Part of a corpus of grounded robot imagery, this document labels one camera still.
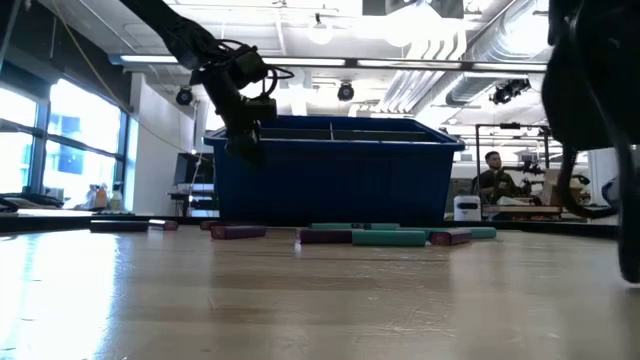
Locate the globe pendant lamp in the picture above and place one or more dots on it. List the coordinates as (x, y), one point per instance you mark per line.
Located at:
(320, 34)

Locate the background wooden table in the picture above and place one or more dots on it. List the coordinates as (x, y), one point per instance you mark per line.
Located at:
(525, 210)

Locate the black ceiling spotlight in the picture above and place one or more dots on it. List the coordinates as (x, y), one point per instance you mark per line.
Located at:
(345, 92)
(507, 92)
(184, 97)

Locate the blue plastic bin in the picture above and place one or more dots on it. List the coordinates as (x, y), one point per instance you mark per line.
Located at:
(340, 180)

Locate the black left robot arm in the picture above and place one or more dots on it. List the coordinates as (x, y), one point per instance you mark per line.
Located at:
(175, 30)

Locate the black curved bar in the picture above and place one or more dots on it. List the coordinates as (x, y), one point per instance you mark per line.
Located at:
(30, 200)

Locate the background black robot arm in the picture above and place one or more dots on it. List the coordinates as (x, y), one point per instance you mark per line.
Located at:
(525, 170)

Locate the black background rig frame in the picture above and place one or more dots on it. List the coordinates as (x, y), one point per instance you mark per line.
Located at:
(510, 126)

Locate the white plastic container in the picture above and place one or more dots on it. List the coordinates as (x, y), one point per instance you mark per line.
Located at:
(467, 209)

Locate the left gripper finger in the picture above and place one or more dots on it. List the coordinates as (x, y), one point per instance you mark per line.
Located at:
(234, 145)
(251, 145)

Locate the large window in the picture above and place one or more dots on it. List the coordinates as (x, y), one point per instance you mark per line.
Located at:
(80, 130)

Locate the linear ceiling light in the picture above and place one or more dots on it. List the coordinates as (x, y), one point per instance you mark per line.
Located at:
(150, 59)

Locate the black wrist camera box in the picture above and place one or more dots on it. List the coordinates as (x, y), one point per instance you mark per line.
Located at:
(247, 65)

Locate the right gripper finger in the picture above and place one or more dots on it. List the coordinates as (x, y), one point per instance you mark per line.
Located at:
(630, 225)

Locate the white cabinet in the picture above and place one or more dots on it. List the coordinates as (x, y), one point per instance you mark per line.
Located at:
(600, 175)

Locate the teal wooden block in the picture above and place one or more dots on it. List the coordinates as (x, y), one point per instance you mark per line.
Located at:
(389, 238)
(415, 230)
(384, 226)
(484, 232)
(331, 226)

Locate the person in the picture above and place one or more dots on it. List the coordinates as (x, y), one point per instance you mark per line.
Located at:
(492, 180)

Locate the dark monitor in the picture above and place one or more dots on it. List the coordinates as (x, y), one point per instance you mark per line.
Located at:
(184, 170)

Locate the cardboard box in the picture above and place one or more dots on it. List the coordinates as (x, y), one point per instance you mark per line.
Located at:
(560, 187)

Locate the orange bottle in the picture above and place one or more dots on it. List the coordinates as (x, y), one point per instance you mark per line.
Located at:
(101, 199)

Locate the clear bottle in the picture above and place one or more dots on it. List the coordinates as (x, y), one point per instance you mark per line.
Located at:
(116, 201)

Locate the dark overhead box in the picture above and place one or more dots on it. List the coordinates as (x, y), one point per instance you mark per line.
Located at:
(385, 7)

